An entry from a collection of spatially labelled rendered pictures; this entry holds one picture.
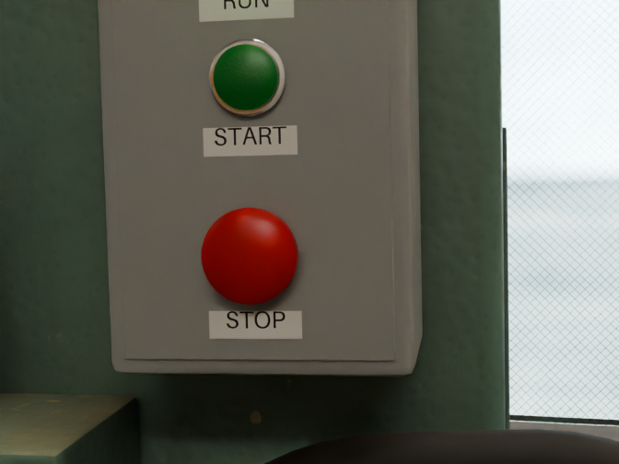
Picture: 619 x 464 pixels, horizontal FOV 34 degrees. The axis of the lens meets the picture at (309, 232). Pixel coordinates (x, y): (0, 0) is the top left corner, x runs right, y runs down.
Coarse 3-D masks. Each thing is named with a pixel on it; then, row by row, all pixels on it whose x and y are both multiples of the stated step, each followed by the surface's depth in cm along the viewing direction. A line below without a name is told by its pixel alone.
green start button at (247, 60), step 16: (224, 48) 31; (240, 48) 31; (256, 48) 31; (272, 48) 31; (224, 64) 31; (240, 64) 31; (256, 64) 30; (272, 64) 31; (224, 80) 31; (240, 80) 31; (256, 80) 30; (272, 80) 31; (224, 96) 31; (240, 96) 31; (256, 96) 31; (272, 96) 31; (240, 112) 31; (256, 112) 31
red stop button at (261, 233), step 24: (240, 216) 31; (264, 216) 31; (216, 240) 31; (240, 240) 31; (264, 240) 30; (288, 240) 31; (216, 264) 31; (240, 264) 31; (264, 264) 30; (288, 264) 31; (216, 288) 31; (240, 288) 31; (264, 288) 31
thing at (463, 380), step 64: (0, 0) 39; (64, 0) 38; (448, 0) 36; (0, 64) 39; (64, 64) 38; (448, 64) 36; (0, 128) 39; (64, 128) 39; (448, 128) 36; (0, 192) 39; (64, 192) 39; (448, 192) 37; (0, 256) 39; (64, 256) 39; (448, 256) 37; (0, 320) 40; (64, 320) 39; (448, 320) 37; (0, 384) 40; (64, 384) 39; (128, 384) 39; (192, 384) 39; (256, 384) 38; (320, 384) 38; (384, 384) 37; (448, 384) 37; (192, 448) 39; (256, 448) 38
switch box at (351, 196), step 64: (128, 0) 32; (192, 0) 31; (320, 0) 31; (384, 0) 30; (128, 64) 32; (192, 64) 31; (320, 64) 31; (384, 64) 30; (128, 128) 32; (192, 128) 32; (320, 128) 31; (384, 128) 31; (128, 192) 32; (192, 192) 32; (256, 192) 31; (320, 192) 31; (384, 192) 31; (128, 256) 32; (192, 256) 32; (320, 256) 31; (384, 256) 31; (128, 320) 32; (192, 320) 32; (320, 320) 31; (384, 320) 31
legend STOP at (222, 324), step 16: (224, 320) 32; (240, 320) 32; (256, 320) 32; (272, 320) 32; (288, 320) 32; (224, 336) 32; (240, 336) 32; (256, 336) 32; (272, 336) 32; (288, 336) 32
